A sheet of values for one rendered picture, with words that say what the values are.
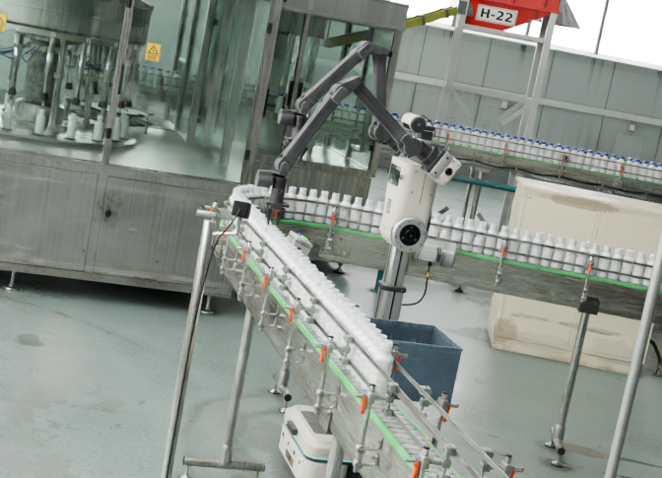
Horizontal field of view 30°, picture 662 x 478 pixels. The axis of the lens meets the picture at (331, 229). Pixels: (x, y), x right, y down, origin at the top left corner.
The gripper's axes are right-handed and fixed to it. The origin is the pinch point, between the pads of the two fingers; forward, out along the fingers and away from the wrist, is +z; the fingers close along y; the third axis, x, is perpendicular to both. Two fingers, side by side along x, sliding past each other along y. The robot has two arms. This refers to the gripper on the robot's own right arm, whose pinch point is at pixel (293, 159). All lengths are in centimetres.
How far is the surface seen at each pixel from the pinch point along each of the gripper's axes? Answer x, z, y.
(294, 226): -76, 43, -27
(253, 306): 63, 54, 20
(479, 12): -531, -101, -280
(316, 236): -77, 46, -40
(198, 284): 181, 21, 67
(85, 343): -155, 141, 60
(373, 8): -435, -83, -153
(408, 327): 96, 47, -34
